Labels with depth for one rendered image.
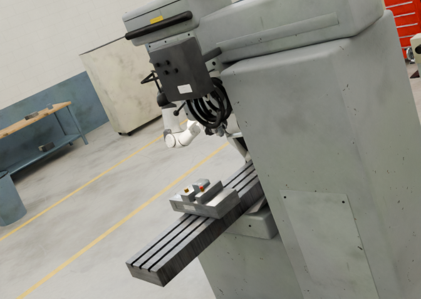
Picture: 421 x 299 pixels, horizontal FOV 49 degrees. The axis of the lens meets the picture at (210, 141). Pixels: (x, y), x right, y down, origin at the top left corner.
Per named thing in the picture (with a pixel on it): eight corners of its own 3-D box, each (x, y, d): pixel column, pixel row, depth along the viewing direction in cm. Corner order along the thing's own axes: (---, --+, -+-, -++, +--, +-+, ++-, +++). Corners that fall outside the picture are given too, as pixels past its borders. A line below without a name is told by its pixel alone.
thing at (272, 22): (191, 71, 204) (174, 27, 198) (223, 53, 218) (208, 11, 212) (357, 36, 145) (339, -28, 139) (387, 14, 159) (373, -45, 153)
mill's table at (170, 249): (131, 276, 206) (124, 262, 204) (285, 145, 281) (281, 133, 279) (163, 288, 189) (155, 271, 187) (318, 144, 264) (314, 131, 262)
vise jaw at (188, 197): (182, 201, 223) (179, 194, 222) (203, 185, 232) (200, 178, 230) (190, 202, 218) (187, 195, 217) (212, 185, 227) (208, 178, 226)
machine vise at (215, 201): (173, 211, 234) (165, 192, 231) (193, 195, 243) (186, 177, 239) (220, 219, 207) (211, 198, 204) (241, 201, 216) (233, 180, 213)
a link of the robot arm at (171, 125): (161, 148, 269) (155, 110, 269) (179, 145, 278) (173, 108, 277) (173, 147, 261) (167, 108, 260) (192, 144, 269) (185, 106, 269)
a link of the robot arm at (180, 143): (189, 137, 252) (172, 154, 265) (203, 135, 259) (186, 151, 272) (181, 120, 255) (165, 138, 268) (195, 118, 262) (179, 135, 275)
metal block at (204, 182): (196, 195, 221) (191, 184, 219) (204, 188, 224) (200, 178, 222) (203, 196, 217) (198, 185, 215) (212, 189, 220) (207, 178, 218)
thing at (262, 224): (198, 229, 251) (190, 210, 247) (239, 194, 272) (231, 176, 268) (270, 241, 214) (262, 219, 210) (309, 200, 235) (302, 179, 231)
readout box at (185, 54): (166, 104, 182) (144, 53, 175) (181, 94, 187) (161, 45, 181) (200, 99, 167) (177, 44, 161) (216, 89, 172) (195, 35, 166)
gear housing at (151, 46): (153, 64, 218) (145, 44, 215) (188, 46, 233) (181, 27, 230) (200, 52, 193) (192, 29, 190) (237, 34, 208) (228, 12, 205)
